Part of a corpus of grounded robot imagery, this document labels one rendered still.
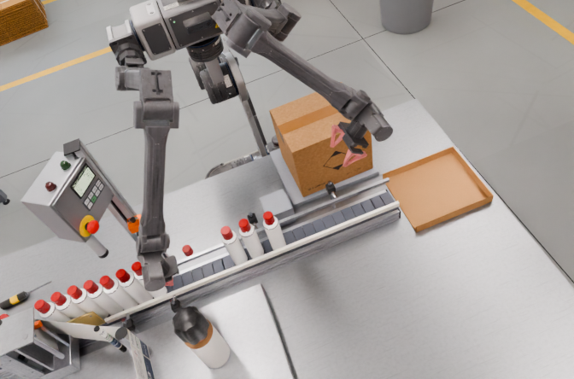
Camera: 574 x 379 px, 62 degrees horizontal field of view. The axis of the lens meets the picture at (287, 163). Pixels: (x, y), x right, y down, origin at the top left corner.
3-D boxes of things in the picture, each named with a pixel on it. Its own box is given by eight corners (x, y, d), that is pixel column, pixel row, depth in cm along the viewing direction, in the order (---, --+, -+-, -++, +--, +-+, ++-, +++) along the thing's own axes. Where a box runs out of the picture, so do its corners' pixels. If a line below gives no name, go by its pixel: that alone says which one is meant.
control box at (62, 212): (59, 238, 136) (19, 201, 121) (89, 190, 145) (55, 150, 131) (88, 244, 133) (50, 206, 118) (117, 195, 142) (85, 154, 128)
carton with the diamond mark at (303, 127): (302, 197, 184) (291, 153, 163) (281, 155, 199) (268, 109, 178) (373, 168, 187) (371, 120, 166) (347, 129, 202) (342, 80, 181)
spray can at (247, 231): (252, 262, 166) (237, 231, 151) (248, 250, 170) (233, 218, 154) (266, 256, 167) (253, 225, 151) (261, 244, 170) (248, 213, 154)
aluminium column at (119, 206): (159, 270, 177) (63, 155, 125) (157, 260, 179) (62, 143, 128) (170, 265, 177) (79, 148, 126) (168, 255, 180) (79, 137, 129)
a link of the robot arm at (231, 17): (220, -16, 120) (199, 16, 124) (257, 20, 118) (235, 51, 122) (289, 2, 160) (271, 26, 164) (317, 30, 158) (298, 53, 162)
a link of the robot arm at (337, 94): (248, 4, 122) (225, 37, 127) (248, 11, 118) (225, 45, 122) (370, 92, 139) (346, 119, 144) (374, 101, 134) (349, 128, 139)
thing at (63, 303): (80, 330, 161) (47, 306, 145) (79, 317, 164) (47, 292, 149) (95, 324, 162) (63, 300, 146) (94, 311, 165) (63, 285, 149)
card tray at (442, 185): (416, 232, 168) (416, 226, 165) (383, 179, 185) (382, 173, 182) (492, 201, 171) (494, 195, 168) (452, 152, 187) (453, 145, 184)
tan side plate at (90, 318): (77, 335, 159) (62, 324, 152) (77, 332, 159) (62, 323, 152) (106, 323, 160) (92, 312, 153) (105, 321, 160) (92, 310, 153)
